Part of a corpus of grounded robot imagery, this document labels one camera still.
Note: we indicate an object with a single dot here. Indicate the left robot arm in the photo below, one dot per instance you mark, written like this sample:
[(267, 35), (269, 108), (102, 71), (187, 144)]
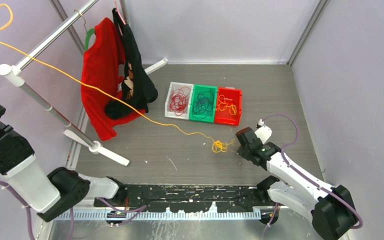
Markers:
[(51, 194)]

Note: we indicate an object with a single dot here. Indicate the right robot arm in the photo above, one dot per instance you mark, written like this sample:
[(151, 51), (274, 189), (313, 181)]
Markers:
[(330, 209)]

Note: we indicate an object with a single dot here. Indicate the green plastic bin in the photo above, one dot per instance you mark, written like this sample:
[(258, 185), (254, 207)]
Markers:
[(203, 103)]

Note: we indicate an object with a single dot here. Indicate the white plastic bin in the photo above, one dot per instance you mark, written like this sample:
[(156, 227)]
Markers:
[(178, 100)]

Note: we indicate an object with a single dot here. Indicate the red plastic bin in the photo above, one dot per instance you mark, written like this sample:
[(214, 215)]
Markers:
[(228, 106)]

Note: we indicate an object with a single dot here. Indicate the black shirt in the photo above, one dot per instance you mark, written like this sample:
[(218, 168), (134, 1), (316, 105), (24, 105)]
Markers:
[(137, 88)]

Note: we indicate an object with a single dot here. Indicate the red shirt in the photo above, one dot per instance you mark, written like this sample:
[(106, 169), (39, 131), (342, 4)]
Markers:
[(101, 69)]

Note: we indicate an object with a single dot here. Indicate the green hanger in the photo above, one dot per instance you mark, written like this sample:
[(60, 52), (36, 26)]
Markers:
[(87, 42)]

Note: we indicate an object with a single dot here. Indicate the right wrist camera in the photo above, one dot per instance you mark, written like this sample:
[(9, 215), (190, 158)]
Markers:
[(263, 132)]

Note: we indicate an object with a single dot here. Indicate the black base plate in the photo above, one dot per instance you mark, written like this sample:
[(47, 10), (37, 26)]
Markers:
[(192, 198)]

